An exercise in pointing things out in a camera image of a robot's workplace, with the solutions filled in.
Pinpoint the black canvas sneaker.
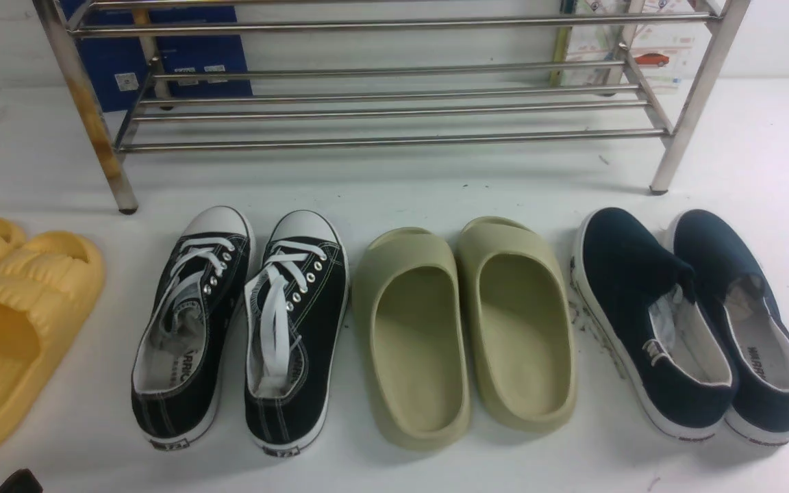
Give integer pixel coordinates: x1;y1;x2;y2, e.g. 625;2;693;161
239;210;350;458
131;205;257;451

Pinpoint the navy slip-on shoe left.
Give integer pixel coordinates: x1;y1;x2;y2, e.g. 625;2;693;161
569;207;737;443

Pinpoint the navy slip-on shoe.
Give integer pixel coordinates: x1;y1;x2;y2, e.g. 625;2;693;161
666;210;789;447
569;207;737;443

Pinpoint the stainless steel shoe rack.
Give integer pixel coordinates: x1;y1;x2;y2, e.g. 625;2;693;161
32;1;751;215

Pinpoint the navy slip-on shoe right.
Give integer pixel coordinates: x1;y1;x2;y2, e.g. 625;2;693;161
666;210;789;447

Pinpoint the olive green slipper left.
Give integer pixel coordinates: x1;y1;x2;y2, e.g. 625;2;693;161
353;227;472;452

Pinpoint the olive green slipper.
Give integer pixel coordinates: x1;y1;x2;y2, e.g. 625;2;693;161
456;216;577;435
353;227;472;452

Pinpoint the olive green slipper right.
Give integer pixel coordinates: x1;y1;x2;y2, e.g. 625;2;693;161
456;216;577;435

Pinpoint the white printed cardboard box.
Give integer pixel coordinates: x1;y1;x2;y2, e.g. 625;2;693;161
554;1;698;93

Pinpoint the blue cardboard box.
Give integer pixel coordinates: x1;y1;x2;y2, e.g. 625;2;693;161
76;6;253;112

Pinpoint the yellow ribbed slipper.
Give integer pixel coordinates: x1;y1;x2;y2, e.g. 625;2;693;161
0;231;106;443

